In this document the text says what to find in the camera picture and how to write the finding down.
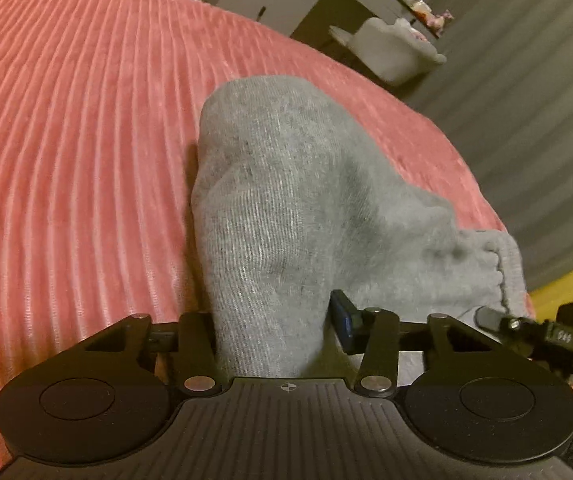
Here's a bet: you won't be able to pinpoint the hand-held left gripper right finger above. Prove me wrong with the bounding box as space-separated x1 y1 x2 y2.
329 288 498 397

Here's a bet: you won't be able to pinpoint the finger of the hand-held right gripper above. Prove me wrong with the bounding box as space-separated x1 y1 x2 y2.
475 306 558 362

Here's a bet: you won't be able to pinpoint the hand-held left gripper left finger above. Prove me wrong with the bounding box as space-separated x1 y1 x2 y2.
85 312 223 397

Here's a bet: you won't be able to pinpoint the grey pants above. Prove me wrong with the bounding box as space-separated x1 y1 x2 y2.
188 74 528 392

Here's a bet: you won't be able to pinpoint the red ribbed blanket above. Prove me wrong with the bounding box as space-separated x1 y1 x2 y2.
0 0 537 480

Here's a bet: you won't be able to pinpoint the grey curtain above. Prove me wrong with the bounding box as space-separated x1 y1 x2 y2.
407 0 573 297

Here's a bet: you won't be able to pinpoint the white upholstered chair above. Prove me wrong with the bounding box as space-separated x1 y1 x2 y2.
329 16 447 84

